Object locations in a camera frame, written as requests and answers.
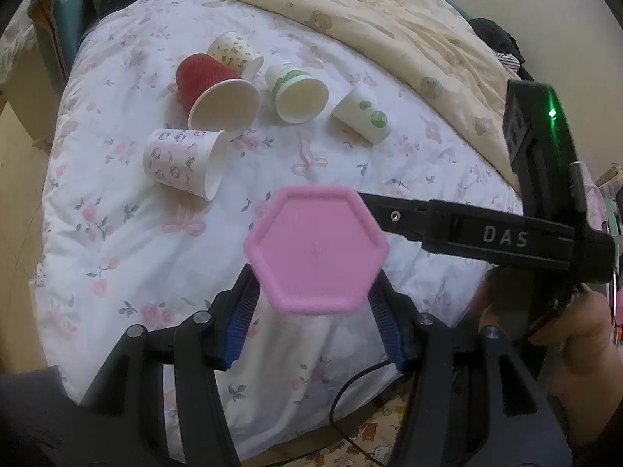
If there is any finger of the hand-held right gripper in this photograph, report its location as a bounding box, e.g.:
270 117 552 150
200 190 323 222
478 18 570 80
357 191 576 273

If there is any white cup with pink print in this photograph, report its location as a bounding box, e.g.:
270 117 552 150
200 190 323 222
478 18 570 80
142 128 229 202

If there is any red paper cup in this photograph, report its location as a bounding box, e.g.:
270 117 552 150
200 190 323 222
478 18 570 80
175 53 261 141

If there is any white cup with green rim print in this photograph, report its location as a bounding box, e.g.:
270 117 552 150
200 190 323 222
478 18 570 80
264 61 329 125

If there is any black cable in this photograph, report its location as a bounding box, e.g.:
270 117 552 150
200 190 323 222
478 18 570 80
329 354 396 467

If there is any black clothing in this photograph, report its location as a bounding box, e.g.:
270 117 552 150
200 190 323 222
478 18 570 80
470 17 533 81

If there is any white floral quilt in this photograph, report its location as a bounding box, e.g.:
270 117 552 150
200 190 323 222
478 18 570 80
30 0 526 465

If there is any person's right forearm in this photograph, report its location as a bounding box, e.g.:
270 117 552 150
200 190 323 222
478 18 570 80
535 343 623 467

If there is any white cup with green dots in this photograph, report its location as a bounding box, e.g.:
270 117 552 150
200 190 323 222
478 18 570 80
330 81 392 146

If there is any pink hexagonal plate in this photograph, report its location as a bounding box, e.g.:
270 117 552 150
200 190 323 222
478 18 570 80
243 185 389 316

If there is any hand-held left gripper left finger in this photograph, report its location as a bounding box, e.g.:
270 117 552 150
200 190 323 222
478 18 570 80
79 267 262 467

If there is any beige bear print blanket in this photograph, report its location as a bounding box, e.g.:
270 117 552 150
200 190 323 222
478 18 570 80
168 0 524 190

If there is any cartoon printed sheet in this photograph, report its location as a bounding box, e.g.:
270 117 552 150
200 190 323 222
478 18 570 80
263 389 412 467

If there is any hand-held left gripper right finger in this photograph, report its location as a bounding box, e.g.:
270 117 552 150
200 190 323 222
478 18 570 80
366 272 574 467

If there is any white cup with brown print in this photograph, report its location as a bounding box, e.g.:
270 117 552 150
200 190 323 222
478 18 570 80
207 31 265 81

